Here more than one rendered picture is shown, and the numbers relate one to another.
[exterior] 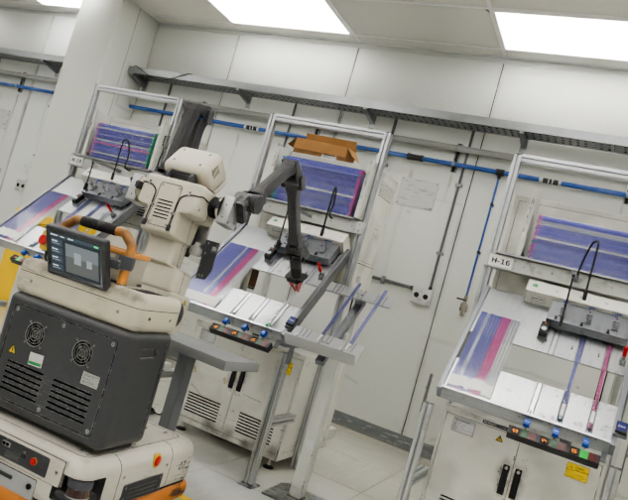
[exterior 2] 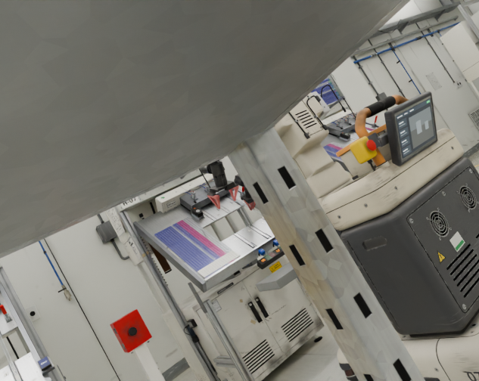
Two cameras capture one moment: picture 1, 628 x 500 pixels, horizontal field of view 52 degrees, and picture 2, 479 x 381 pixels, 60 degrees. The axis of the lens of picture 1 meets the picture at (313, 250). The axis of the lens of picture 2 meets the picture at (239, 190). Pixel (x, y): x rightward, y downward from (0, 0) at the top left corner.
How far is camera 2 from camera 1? 2.88 m
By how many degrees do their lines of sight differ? 57
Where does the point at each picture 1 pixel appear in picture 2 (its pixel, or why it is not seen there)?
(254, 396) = (278, 306)
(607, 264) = (327, 98)
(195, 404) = (250, 363)
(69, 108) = not seen: outside the picture
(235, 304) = (243, 243)
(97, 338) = (462, 178)
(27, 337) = (437, 234)
